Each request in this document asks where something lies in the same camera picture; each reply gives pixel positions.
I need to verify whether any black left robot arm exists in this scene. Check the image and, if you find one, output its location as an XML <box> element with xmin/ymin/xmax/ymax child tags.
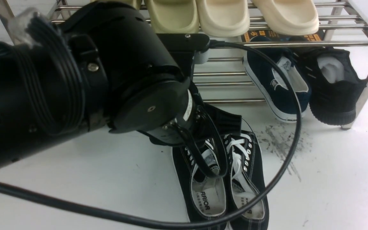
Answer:
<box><xmin>0</xmin><ymin>2</ymin><xmax>241</xmax><ymax>177</ymax></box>

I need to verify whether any cream slipper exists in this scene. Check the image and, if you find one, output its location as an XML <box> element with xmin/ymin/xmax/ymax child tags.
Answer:
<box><xmin>252</xmin><ymin>0</ymin><xmax>320</xmax><ymax>35</ymax></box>
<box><xmin>196</xmin><ymin>0</ymin><xmax>250</xmax><ymax>37</ymax></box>

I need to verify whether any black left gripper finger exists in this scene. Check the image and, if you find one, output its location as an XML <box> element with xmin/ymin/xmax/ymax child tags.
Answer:
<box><xmin>202</xmin><ymin>103</ymin><xmax>242</xmax><ymax>137</ymax></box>
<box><xmin>157</xmin><ymin>34</ymin><xmax>210</xmax><ymax>80</ymax></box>

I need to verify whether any black canvas sneaker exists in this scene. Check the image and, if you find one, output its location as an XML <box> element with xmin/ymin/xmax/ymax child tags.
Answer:
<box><xmin>172</xmin><ymin>146</ymin><xmax>228</xmax><ymax>222</ymax></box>
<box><xmin>223</xmin><ymin>127</ymin><xmax>270</xmax><ymax>230</ymax></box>

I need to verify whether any cream slipper right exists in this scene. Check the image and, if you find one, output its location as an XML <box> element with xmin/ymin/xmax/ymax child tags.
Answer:
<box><xmin>252</xmin><ymin>0</ymin><xmax>320</xmax><ymax>35</ymax></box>

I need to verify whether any stainless steel shoe rack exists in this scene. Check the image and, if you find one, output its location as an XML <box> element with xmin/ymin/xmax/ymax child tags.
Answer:
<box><xmin>0</xmin><ymin>0</ymin><xmax>368</xmax><ymax>130</ymax></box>

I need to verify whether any cream slipper left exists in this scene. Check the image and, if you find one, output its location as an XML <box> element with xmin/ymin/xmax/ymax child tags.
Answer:
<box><xmin>196</xmin><ymin>0</ymin><xmax>250</xmax><ymax>37</ymax></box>

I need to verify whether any black cable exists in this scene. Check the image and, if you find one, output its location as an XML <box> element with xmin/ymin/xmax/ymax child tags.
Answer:
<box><xmin>0</xmin><ymin>40</ymin><xmax>302</xmax><ymax>230</ymax></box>

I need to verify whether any black knit sneaker right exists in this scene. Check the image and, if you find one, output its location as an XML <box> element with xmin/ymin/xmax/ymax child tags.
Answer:
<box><xmin>291</xmin><ymin>47</ymin><xmax>366</xmax><ymax>126</ymax></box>

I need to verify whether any navy canvas shoe right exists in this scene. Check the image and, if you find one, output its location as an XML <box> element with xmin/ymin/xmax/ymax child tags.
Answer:
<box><xmin>243</xmin><ymin>48</ymin><xmax>311</xmax><ymax>123</ymax></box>

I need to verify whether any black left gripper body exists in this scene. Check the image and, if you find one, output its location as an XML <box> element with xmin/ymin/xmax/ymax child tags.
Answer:
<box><xmin>139</xmin><ymin>90</ymin><xmax>205</xmax><ymax>147</ymax></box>

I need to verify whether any olive green slipper right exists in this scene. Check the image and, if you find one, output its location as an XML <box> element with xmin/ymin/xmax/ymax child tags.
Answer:
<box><xmin>144</xmin><ymin>0</ymin><xmax>200</xmax><ymax>34</ymax></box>

